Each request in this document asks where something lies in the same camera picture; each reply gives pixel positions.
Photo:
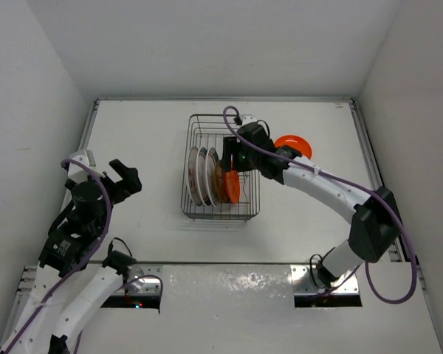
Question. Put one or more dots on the white plate dark rim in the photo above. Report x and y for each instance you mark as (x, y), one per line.
(210, 167)

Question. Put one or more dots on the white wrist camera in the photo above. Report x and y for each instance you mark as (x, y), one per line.
(77, 165)
(244, 119)

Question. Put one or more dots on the metal base plate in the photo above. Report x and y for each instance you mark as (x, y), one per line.
(305, 282)
(143, 280)

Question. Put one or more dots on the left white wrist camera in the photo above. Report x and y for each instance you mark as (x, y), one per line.
(77, 165)

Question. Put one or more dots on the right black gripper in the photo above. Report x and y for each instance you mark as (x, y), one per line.
(232, 145)

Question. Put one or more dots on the white plate green rim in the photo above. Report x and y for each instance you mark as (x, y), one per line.
(200, 176)

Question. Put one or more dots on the yellow brown plate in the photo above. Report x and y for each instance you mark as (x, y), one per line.
(219, 184)

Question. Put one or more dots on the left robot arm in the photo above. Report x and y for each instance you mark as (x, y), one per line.
(48, 324)

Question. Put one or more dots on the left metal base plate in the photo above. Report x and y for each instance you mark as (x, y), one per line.
(143, 280)

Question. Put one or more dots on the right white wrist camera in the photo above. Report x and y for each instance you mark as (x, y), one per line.
(244, 119)

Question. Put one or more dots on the metal wire dish rack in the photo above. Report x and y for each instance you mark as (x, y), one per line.
(207, 131)

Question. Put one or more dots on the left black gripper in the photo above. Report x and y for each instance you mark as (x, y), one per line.
(129, 184)

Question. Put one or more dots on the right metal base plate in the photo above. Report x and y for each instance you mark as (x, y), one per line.
(305, 282)

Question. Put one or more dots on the white patterned plate leftmost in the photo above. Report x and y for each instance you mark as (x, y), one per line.
(191, 177)

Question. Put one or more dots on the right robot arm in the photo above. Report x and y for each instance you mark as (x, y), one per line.
(372, 229)

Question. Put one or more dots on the orange plate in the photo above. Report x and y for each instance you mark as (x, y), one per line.
(296, 142)
(232, 186)

